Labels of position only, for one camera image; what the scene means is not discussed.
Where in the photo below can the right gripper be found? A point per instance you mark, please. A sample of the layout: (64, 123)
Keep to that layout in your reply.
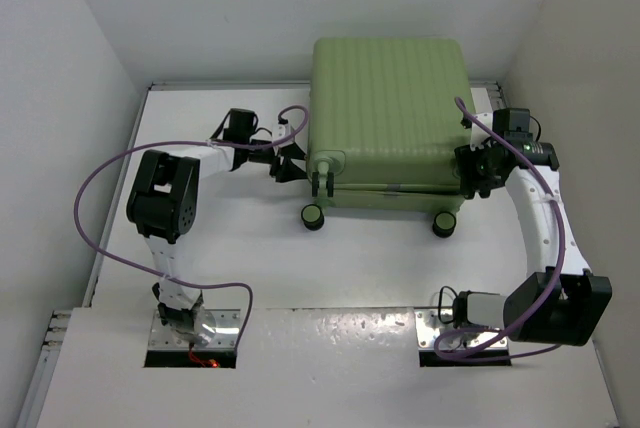
(471, 180)

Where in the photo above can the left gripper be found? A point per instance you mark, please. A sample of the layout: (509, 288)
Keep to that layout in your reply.
(287, 170)

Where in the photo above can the light green suitcase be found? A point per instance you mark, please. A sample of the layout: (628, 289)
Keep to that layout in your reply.
(383, 127)

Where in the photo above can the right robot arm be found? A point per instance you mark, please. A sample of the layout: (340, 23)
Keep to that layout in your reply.
(561, 300)

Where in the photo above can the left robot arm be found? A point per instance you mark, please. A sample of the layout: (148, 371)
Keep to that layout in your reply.
(164, 196)

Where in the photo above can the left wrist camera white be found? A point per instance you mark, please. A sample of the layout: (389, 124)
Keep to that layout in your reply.
(282, 132)

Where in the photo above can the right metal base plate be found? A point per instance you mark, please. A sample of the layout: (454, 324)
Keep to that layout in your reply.
(430, 324)

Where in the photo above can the metal base plate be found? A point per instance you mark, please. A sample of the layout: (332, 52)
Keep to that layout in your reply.
(430, 324)
(214, 330)

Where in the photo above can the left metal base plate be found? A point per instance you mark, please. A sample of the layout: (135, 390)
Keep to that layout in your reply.
(214, 330)

